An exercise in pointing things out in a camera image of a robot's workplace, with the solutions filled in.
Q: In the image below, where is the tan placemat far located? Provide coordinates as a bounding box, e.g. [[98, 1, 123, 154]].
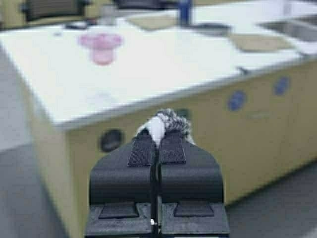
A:
[[127, 15, 177, 31]]

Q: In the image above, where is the black mesh office chair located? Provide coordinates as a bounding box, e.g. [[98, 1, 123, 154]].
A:
[[19, 0, 93, 22]]

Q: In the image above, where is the dark round plate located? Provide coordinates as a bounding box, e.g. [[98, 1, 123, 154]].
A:
[[190, 23, 232, 36]]

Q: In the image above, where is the black flat device on counter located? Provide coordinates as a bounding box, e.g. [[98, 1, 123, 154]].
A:
[[64, 22, 87, 30]]

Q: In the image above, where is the island stainless sink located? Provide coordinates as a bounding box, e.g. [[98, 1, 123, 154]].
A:
[[258, 19, 317, 42]]

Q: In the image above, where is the tan placemat near plate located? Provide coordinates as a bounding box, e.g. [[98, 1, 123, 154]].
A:
[[228, 34, 294, 52]]

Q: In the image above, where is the grey floral patterned cloth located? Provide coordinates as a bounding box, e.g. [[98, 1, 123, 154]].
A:
[[135, 108, 196, 148]]

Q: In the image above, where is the wine glass with pink liquid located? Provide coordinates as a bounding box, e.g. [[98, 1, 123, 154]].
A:
[[78, 33, 123, 65]]

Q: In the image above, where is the blue insulated water bottle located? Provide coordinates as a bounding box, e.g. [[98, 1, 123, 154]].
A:
[[178, 0, 193, 26]]

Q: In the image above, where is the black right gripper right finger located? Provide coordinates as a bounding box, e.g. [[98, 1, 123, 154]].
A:
[[158, 131, 229, 236]]

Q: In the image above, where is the blue recycle label sticker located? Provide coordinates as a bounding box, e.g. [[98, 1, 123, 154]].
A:
[[227, 90, 247, 111]]

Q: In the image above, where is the round black cabinet grommet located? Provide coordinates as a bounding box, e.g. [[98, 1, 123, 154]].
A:
[[99, 128, 124, 152]]

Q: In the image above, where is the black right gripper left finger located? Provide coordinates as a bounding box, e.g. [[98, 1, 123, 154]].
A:
[[85, 131, 158, 236]]

